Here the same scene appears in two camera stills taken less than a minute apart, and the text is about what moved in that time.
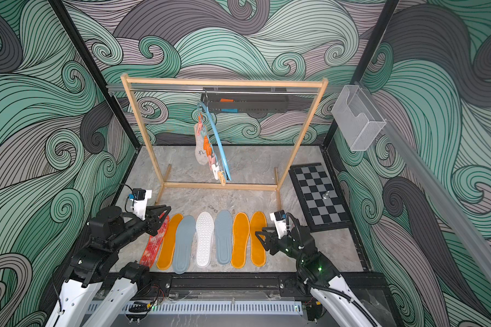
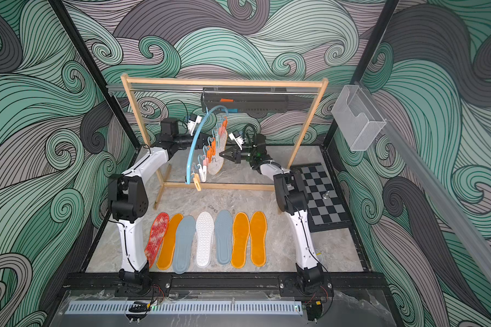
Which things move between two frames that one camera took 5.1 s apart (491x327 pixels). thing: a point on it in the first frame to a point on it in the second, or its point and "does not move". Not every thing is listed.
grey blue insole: x=185 y=231 does not move
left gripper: x=151 y=220 to x=200 y=142
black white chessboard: x=321 y=204 does not move
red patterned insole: x=153 y=244 does not move
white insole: x=204 y=238 does not move
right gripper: x=273 y=239 to x=237 y=157
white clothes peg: x=215 y=168 to x=202 y=172
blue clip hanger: x=213 y=150 to x=189 y=152
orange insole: x=258 y=221 does not move
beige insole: x=200 y=154 to x=216 y=165
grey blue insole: x=224 y=228 does not move
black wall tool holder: x=247 y=103 does not move
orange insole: x=241 y=224 does not move
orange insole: x=166 y=255 does not move
